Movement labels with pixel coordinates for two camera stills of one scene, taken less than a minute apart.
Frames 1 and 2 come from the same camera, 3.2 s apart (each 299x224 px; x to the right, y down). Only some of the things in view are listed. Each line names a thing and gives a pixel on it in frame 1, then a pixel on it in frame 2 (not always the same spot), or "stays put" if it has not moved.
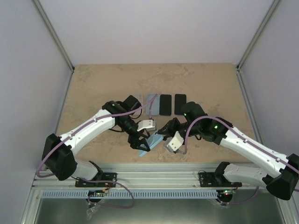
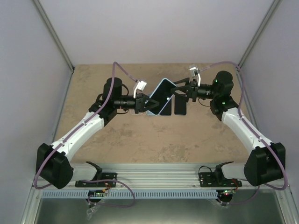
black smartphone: (180, 100) stays put
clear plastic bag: (90, 211) stays put
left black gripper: (134, 143) to (140, 101)
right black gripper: (171, 126) to (190, 87)
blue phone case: (152, 141) to (161, 95)
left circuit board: (96, 193) stays put
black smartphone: (165, 105) stays put
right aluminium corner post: (273, 7) stays put
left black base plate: (105, 176) stays put
